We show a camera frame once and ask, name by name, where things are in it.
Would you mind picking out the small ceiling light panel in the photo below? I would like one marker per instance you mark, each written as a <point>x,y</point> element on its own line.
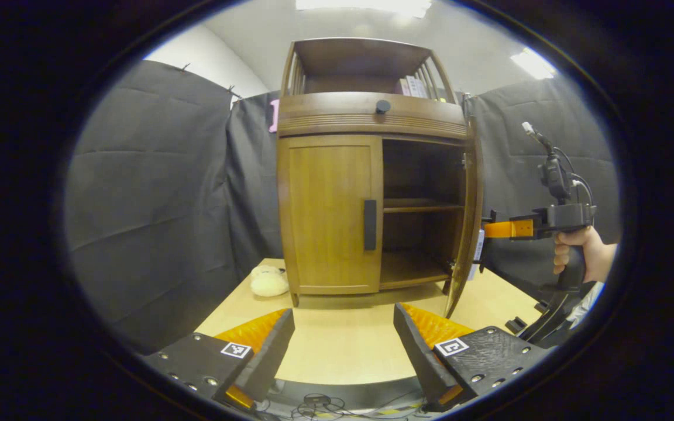
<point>533,63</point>

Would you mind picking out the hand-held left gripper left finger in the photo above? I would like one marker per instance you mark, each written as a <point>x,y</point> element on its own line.
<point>270,362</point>

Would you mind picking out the wooden cabinet drawer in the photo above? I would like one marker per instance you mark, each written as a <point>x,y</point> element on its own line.
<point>337,114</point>

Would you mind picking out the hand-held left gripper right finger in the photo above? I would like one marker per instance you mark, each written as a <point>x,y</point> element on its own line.
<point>419,356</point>

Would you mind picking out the row of books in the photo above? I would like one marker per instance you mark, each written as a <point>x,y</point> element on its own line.
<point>416,86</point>

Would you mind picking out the black backdrop cloth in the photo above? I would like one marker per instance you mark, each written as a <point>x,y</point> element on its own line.
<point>150,193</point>

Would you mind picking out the wooden cabinet shelf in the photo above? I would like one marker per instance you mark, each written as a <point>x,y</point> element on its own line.
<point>419,206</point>

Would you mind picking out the person's white clothing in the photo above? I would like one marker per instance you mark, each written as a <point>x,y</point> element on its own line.
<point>588,301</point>

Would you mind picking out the wooden double-door shoe cabinet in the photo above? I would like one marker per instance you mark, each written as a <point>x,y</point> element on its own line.
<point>360,55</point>

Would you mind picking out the large ceiling light panel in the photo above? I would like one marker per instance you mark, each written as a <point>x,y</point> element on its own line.
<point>366,6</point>

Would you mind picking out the cream plush toy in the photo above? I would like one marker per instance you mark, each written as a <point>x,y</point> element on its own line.
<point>268,283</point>

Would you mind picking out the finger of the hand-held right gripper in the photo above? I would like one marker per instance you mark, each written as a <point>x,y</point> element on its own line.
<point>509,228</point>

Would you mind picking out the black round drawer knob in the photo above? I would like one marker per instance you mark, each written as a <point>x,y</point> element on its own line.
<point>383,106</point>

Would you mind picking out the wooden shoe cabinet door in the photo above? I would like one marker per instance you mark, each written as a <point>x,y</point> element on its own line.
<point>470,222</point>
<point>325,216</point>

